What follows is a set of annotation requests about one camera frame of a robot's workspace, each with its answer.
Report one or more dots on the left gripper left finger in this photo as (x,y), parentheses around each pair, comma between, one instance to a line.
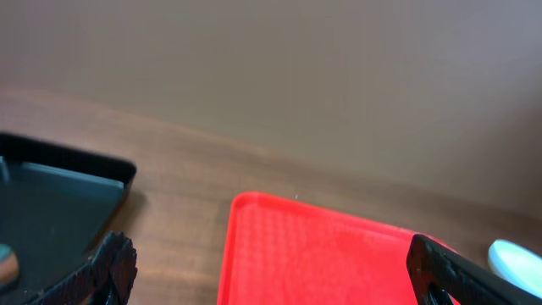
(107,279)

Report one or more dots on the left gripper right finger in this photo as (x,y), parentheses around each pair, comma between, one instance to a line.
(440,276)

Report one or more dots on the white plate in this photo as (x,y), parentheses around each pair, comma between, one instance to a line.
(517,265)

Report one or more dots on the green orange sponge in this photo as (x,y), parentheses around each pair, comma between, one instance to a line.
(9,267)

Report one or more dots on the black rectangular water tray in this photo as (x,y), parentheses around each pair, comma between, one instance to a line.
(56,204)

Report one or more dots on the red plastic tray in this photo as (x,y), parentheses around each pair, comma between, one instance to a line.
(282,251)

